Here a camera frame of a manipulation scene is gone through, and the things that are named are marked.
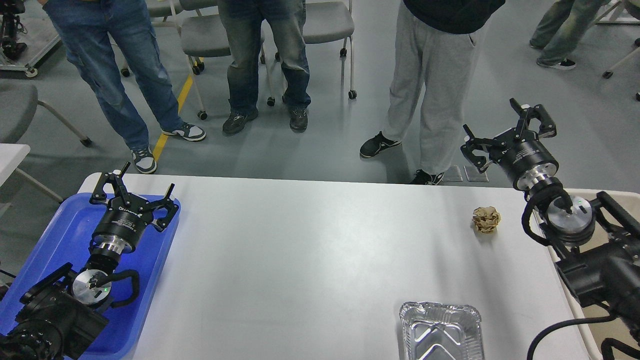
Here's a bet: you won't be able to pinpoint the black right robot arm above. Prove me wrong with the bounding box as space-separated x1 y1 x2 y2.
461 98 640 360

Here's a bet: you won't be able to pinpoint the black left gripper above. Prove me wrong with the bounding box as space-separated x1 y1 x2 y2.
90 161 180 254

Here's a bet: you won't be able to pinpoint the grey chair middle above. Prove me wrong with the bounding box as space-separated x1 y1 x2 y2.
145 0 276 121

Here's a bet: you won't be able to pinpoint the grey chair right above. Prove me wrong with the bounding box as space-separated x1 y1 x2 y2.
302 0 358 100

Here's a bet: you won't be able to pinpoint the crumpled brown paper ball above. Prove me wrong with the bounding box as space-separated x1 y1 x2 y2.
471 206 501 234

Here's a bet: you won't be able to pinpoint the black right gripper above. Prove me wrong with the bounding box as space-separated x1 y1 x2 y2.
461 98 559 191

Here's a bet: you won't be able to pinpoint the blue plastic tray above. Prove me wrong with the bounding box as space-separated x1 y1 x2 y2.
0 193 179 360

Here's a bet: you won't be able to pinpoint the person in grey sweatpants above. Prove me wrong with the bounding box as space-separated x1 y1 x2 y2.
359 0 505 186

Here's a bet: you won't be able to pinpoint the person in blue jeans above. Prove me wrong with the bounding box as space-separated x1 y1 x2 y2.
40 0 206 174

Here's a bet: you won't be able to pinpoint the white side table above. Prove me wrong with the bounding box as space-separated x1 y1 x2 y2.
0 143 31 186

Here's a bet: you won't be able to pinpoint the aluminium foil tray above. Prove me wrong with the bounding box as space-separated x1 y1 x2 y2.
398 301 485 360

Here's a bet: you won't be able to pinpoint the person in dark jeans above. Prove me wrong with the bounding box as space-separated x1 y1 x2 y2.
217 0 312 136

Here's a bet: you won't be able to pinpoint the white chair legs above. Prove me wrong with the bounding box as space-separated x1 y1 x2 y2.
590 0 640 80

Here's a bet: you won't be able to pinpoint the grey chair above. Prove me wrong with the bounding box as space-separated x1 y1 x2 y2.
0 82 92 204
302 0 358 100
145 0 276 121

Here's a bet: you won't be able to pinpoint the person in green trousers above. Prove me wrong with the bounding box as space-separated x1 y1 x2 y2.
529 0 608 71

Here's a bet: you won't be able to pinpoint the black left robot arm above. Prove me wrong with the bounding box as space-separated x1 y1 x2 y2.
1 170 180 360

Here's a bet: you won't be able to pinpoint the grey chair left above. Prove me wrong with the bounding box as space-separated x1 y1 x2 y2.
0 82 92 204

